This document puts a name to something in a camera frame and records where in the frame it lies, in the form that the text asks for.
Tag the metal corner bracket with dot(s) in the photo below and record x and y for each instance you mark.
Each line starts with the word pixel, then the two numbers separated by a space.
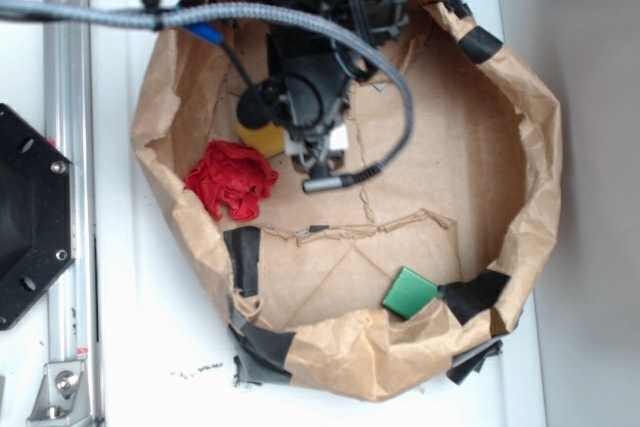
pixel 63 396

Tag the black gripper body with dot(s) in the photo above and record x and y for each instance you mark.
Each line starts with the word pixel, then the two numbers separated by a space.
pixel 305 94

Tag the brown paper bin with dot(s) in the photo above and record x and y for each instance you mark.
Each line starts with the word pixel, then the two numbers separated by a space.
pixel 471 204

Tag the green box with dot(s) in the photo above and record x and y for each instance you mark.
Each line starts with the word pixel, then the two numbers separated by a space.
pixel 409 293

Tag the black hexagonal mount plate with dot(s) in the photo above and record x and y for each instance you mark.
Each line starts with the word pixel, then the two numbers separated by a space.
pixel 36 216

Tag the yellow sponge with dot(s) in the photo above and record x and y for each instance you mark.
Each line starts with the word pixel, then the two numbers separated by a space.
pixel 269 140

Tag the aluminium extrusion rail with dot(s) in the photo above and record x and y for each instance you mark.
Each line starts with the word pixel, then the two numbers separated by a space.
pixel 72 299

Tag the red paper ball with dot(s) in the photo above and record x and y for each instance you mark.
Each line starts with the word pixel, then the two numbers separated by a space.
pixel 233 176

